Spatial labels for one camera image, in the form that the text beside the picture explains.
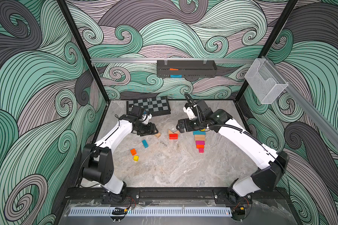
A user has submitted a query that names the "red rectangular block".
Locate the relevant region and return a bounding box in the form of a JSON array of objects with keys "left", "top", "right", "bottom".
[{"left": 169, "top": 133, "right": 178, "bottom": 140}]

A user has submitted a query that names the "teal long block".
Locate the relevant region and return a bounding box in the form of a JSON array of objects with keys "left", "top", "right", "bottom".
[{"left": 193, "top": 131, "right": 206, "bottom": 135}]

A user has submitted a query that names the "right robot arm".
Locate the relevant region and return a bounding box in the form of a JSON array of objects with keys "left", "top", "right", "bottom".
[{"left": 177, "top": 107, "right": 289, "bottom": 203}]

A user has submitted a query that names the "black wall tray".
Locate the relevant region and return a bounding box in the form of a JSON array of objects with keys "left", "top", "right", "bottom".
[{"left": 156, "top": 61, "right": 217, "bottom": 80}]

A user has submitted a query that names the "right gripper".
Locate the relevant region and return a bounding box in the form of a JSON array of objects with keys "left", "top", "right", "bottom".
[{"left": 178, "top": 118, "right": 207, "bottom": 132}]

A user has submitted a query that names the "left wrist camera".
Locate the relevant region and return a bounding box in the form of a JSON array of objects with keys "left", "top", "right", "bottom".
[{"left": 128, "top": 106, "right": 152, "bottom": 125}]

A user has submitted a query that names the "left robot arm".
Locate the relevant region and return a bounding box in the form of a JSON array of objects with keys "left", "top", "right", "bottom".
[{"left": 79, "top": 113, "right": 159, "bottom": 195}]

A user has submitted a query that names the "aluminium wall rail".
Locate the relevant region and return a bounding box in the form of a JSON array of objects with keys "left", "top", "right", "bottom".
[{"left": 90, "top": 57, "right": 255, "bottom": 64}]

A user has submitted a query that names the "yellow cube block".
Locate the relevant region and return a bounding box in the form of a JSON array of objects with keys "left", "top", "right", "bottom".
[{"left": 133, "top": 155, "right": 139, "bottom": 162}]

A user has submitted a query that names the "wooden long block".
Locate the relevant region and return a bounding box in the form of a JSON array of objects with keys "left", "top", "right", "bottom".
[{"left": 194, "top": 135, "right": 206, "bottom": 141}]

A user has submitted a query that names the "orange cube block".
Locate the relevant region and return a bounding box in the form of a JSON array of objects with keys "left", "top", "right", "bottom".
[{"left": 131, "top": 149, "right": 137, "bottom": 156}]

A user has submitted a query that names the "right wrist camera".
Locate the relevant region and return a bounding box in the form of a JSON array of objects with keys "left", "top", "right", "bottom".
[{"left": 183, "top": 93, "right": 213, "bottom": 122}]

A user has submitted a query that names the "clear acrylic holder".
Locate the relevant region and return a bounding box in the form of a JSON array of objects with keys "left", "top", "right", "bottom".
[{"left": 245, "top": 58, "right": 288, "bottom": 105}]

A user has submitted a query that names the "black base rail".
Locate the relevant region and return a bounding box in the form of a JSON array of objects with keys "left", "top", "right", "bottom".
[{"left": 64, "top": 187, "right": 289, "bottom": 206}]

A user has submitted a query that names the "teal small block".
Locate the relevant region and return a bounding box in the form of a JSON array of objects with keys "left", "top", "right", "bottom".
[{"left": 142, "top": 140, "right": 149, "bottom": 148}]

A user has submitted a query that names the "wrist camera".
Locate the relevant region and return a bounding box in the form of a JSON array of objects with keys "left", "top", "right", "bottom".
[
  {"left": 128, "top": 106, "right": 152, "bottom": 125},
  {"left": 183, "top": 93, "right": 213, "bottom": 122}
]

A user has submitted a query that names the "white perforated cable duct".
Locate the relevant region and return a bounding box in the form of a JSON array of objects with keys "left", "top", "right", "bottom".
[{"left": 68, "top": 206, "right": 232, "bottom": 217}]

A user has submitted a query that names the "magenta rectangular block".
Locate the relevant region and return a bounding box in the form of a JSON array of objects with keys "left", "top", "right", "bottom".
[{"left": 195, "top": 141, "right": 205, "bottom": 145}]

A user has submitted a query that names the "black grey chessboard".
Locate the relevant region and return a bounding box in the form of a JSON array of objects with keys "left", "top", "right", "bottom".
[{"left": 126, "top": 97, "right": 171, "bottom": 117}]

